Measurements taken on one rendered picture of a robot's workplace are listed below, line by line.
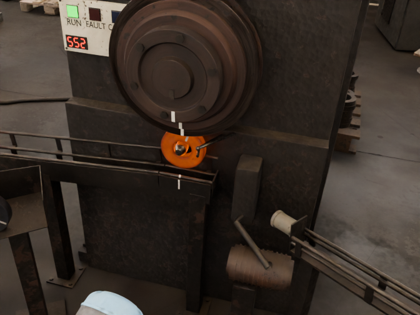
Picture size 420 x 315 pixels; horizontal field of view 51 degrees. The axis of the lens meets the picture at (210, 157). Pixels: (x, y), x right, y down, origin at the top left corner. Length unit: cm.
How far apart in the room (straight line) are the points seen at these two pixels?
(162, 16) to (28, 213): 81
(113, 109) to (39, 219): 46
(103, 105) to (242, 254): 73
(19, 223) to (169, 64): 75
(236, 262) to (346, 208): 130
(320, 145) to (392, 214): 135
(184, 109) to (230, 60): 20
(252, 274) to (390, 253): 114
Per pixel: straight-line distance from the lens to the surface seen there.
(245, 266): 152
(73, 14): 159
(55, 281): 220
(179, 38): 121
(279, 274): 152
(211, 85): 124
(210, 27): 125
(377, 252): 248
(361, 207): 275
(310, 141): 151
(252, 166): 146
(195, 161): 151
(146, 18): 131
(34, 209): 164
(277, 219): 145
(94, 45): 160
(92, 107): 166
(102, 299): 80
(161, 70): 126
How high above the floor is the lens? 162
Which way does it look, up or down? 33 degrees down
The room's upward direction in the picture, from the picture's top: 3 degrees clockwise
